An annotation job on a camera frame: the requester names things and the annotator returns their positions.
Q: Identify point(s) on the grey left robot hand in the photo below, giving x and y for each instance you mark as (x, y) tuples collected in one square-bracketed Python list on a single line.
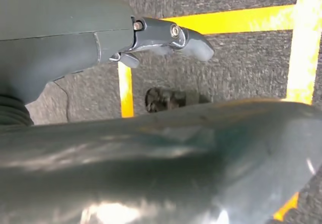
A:
[(62, 32)]

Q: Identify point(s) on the black robot foot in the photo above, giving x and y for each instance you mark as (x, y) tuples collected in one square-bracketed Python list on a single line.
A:
[(164, 99)]

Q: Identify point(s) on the yellow floor tape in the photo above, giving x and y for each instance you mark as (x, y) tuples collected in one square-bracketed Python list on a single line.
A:
[(226, 19)]

